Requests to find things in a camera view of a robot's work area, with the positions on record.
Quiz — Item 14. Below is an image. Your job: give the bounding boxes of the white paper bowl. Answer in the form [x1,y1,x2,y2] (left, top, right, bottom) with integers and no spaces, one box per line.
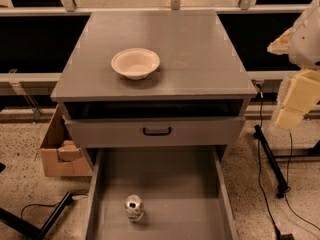
[111,48,160,80]

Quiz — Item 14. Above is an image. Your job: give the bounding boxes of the grey top drawer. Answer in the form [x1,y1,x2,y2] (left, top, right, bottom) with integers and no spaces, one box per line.
[66,117,245,148]

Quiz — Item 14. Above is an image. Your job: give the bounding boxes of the open grey middle drawer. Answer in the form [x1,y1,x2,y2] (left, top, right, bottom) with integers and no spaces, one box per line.
[81,147,239,240]

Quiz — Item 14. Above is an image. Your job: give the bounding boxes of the black cable right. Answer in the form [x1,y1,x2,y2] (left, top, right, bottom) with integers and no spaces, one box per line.
[256,87,320,240]

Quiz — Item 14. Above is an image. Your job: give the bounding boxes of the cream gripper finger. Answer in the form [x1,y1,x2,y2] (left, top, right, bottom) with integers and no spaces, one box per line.
[267,28,292,55]
[274,70,320,131]

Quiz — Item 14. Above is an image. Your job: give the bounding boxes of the black drawer handle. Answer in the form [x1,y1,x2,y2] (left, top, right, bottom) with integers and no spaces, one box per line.
[142,127,172,137]

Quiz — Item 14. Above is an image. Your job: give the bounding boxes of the brown cardboard box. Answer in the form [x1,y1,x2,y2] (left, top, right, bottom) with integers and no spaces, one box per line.
[40,107,92,177]

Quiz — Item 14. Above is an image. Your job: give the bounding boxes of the black cable left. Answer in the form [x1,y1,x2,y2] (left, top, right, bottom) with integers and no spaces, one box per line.
[20,193,90,220]

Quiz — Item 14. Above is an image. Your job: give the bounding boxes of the black stand leg left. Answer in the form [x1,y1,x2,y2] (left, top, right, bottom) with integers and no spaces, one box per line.
[0,192,73,240]

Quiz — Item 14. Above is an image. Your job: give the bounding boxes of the silver green 7up can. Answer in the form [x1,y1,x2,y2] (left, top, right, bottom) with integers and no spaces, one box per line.
[124,195,144,223]

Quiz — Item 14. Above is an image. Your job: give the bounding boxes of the metal railing frame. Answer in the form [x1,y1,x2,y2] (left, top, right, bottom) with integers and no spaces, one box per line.
[0,0,320,97]

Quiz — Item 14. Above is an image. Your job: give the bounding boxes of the grey drawer cabinet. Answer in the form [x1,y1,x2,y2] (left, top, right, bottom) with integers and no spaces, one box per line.
[52,10,256,164]

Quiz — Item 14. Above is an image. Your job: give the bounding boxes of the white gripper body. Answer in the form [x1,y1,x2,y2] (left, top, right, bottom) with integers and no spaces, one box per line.
[288,0,320,70]

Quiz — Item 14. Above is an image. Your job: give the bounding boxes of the black cable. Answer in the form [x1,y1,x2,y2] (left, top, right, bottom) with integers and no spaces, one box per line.
[20,193,90,220]
[256,87,320,240]

